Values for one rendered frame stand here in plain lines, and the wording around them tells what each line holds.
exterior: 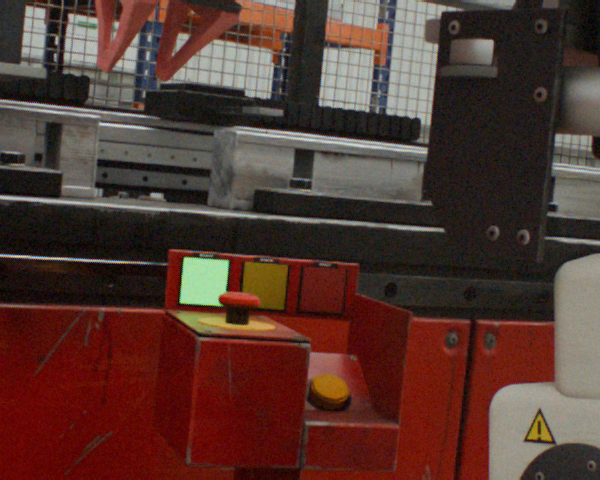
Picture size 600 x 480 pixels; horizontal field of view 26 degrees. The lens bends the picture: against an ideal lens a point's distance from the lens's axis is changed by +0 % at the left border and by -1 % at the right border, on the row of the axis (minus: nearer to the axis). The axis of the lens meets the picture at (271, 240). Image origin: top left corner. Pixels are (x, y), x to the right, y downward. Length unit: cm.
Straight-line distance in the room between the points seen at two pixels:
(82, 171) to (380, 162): 41
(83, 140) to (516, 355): 62
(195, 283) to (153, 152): 54
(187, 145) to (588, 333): 109
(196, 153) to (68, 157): 39
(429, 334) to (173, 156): 46
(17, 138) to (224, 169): 27
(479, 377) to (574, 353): 84
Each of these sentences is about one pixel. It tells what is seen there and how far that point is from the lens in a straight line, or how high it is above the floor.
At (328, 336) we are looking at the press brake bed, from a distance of 154.
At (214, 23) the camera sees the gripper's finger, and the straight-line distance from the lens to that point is 99.
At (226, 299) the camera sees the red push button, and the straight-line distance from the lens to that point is 122.
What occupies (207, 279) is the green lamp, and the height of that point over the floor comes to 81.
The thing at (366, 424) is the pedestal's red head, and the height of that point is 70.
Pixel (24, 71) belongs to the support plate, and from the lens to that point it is 122.
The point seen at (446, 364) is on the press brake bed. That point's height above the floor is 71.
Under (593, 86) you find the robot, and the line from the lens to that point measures 84.
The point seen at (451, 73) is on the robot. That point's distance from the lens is 88.
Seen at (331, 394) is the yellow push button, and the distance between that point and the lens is 126.
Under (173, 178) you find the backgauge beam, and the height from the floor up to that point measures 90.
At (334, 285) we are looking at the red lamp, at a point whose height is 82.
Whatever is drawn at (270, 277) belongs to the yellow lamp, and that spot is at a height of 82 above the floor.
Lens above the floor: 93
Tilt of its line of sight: 3 degrees down
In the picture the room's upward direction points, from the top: 6 degrees clockwise
